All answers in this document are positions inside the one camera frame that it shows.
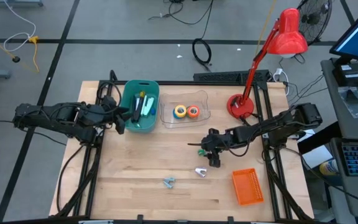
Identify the black stapler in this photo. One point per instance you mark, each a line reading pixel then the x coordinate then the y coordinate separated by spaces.
pixel 137 109

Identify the clear plastic bin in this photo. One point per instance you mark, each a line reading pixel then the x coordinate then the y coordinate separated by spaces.
pixel 169 102

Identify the black mini computer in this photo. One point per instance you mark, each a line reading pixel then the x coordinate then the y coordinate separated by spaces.
pixel 350 74

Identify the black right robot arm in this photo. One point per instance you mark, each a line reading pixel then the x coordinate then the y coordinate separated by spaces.
pixel 275 124

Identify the white paper sheet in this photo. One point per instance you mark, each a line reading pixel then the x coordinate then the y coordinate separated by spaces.
pixel 317 155

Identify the yellow tape roll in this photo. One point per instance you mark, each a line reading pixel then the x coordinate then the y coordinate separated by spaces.
pixel 176 111

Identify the teal plastic bin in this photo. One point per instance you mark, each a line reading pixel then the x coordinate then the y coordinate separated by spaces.
pixel 141 127

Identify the orange tape roll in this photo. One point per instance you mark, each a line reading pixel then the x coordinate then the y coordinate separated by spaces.
pixel 189 111

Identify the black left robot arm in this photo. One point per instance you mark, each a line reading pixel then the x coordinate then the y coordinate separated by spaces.
pixel 51 116

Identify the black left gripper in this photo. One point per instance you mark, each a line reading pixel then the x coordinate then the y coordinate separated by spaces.
pixel 110 109

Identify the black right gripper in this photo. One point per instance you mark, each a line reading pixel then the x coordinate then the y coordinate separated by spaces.
pixel 217 141

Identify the black perforated bar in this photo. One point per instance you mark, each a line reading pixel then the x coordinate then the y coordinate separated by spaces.
pixel 222 76

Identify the black aluminium table frame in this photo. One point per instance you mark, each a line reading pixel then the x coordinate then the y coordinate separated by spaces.
pixel 172 83

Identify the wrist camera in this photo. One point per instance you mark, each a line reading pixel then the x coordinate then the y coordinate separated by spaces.
pixel 214 161
pixel 120 126

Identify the small green cylinder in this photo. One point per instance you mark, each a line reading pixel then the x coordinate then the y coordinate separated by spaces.
pixel 200 152

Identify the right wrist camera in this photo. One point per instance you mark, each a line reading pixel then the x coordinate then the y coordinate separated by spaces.
pixel 214 161

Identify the black floor fan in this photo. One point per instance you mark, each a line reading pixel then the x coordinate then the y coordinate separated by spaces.
pixel 314 18

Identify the yellow wipes container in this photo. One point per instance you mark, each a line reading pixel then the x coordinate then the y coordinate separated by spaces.
pixel 328 168

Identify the light blue staple remover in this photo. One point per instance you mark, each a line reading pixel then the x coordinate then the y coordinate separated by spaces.
pixel 169 183

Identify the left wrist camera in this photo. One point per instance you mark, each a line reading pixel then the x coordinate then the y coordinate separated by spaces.
pixel 120 126

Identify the orange mesh basket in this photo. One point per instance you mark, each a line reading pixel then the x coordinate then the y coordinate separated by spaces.
pixel 247 186

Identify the grey side desk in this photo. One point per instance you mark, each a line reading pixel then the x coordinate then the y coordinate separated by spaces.
pixel 337 124

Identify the clear plastic bag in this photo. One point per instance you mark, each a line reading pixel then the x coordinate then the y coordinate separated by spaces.
pixel 353 101

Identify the mint green stapler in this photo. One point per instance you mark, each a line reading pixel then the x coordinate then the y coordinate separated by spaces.
pixel 148 105

